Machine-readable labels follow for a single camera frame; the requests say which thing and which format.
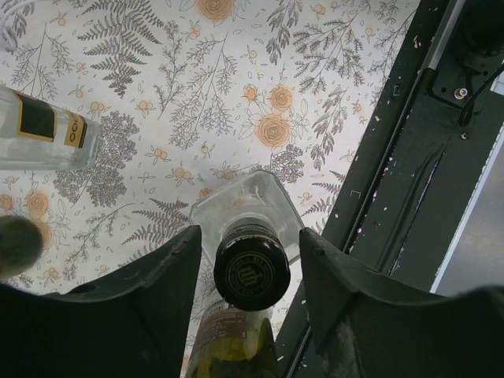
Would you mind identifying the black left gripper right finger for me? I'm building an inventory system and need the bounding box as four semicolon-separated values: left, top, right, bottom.
299;229;503;377

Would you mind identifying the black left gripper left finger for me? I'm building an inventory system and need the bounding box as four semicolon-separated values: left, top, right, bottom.
1;226;202;377

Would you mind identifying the floral patterned table mat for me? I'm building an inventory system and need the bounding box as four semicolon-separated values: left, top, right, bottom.
1;1;418;295

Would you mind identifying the green bottle silver neck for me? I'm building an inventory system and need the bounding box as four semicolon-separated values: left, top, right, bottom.
0;215;43;281

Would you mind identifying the green bottle front left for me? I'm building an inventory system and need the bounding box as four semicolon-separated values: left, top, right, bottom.
185;299;279;378

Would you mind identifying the clear square liquor bottle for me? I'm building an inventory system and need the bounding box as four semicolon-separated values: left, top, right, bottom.
1;86;102;170

